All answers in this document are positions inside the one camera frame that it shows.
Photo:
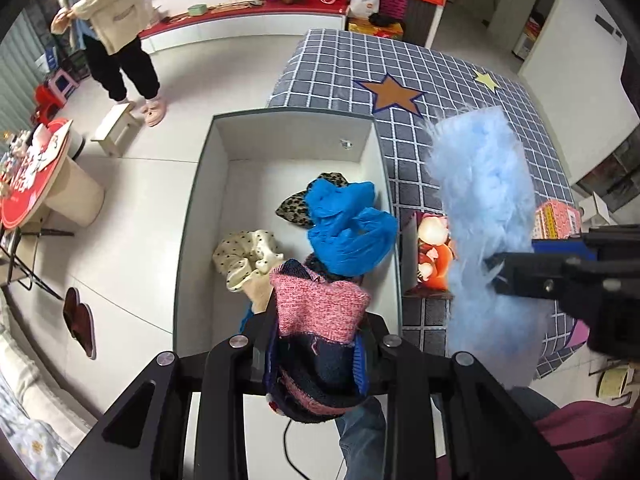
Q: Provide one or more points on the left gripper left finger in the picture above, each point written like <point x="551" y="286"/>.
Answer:
<point x="243" y="368"/>

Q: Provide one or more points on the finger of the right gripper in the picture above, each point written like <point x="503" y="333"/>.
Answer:
<point x="573" y="245"/>
<point x="541" y="275"/>

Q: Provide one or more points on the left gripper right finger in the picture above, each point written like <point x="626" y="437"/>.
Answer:
<point x="393" y="363"/>

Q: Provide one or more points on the light blue fluffy cloth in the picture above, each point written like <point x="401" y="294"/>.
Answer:
<point x="489" y="200"/>

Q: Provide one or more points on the pink navy knitted hat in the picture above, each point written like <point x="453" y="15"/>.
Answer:
<point x="316" y="362"/>

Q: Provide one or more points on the tan plush cloth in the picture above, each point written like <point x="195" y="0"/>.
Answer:
<point x="258" y="290"/>

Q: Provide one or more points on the cream polka dot scrunchie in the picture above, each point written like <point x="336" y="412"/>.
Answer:
<point x="243" y="256"/>

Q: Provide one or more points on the blue plastic bag bundle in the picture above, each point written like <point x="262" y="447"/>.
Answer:
<point x="349" y="235"/>

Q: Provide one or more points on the leopard print scrunchie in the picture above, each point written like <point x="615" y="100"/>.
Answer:
<point x="294" y="209"/>

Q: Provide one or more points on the pink red carton box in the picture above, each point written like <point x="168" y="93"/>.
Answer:
<point x="555" y="220"/>

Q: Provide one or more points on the operator jeans legs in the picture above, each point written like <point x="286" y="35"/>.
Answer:
<point x="362" y="440"/>

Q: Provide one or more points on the orange illustrated flat box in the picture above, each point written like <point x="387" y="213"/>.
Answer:
<point x="427" y="251"/>

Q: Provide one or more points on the dark knitted scrunchie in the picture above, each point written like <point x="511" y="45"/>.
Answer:
<point x="313" y="263"/>

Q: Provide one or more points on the dark red slippers pair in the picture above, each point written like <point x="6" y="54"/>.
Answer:
<point x="79" y="322"/>

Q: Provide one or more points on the grey storage box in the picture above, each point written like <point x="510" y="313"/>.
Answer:
<point x="251" y="162"/>

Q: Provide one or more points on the grey checkered star rug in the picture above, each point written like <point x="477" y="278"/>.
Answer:
<point x="406" y="89"/>

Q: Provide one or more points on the small white wooden stool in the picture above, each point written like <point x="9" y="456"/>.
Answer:
<point x="116" y="130"/>

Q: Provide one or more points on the round red top table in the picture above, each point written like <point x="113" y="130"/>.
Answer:
<point x="62" y="186"/>

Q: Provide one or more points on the standing person cream jacket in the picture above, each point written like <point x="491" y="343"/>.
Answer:
<point x="108" y="32"/>

